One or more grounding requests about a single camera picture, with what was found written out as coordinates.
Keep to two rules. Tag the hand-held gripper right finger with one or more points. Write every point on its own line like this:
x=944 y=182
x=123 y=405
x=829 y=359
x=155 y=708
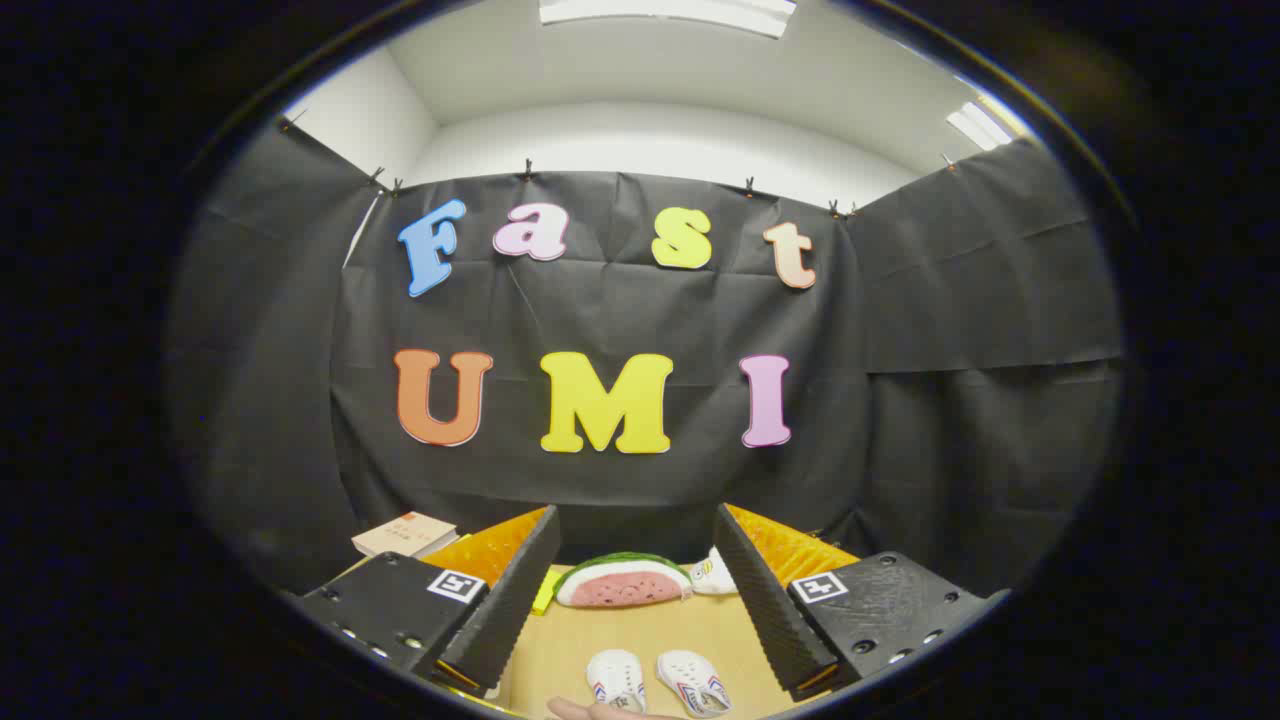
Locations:
x=760 y=600

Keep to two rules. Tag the row of black cloth clips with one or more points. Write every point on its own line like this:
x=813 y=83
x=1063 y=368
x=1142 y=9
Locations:
x=528 y=168

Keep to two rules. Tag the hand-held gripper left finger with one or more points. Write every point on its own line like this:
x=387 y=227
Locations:
x=510 y=600

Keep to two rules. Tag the white shoe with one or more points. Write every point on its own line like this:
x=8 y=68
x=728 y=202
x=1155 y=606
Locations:
x=690 y=680
x=615 y=675

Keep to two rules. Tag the small white plush toy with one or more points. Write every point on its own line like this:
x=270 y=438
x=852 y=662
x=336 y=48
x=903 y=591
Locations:
x=712 y=575

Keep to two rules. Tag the ceiling light panel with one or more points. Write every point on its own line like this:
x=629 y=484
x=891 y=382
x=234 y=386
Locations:
x=978 y=125
x=670 y=12

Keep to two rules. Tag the watermelon slice plush toy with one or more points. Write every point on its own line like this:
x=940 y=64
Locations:
x=620 y=582

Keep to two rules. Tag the beige book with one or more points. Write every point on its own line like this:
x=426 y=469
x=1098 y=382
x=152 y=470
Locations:
x=405 y=533

